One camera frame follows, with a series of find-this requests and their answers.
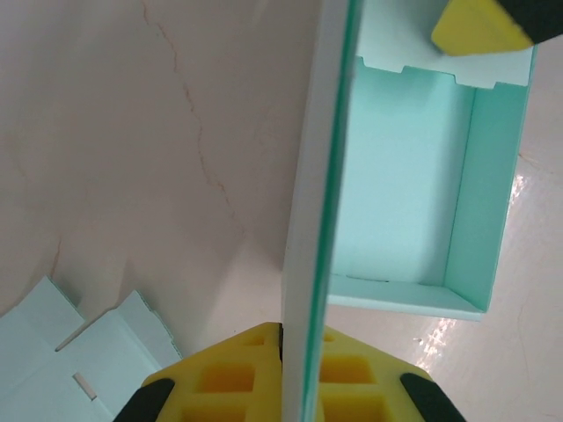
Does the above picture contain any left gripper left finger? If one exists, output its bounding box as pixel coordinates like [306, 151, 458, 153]
[113, 320, 285, 422]

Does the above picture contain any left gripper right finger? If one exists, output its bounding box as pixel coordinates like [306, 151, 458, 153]
[320, 327, 461, 422]

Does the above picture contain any light blue paper box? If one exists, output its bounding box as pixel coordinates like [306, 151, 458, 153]
[281, 0, 540, 422]
[0, 274, 184, 422]

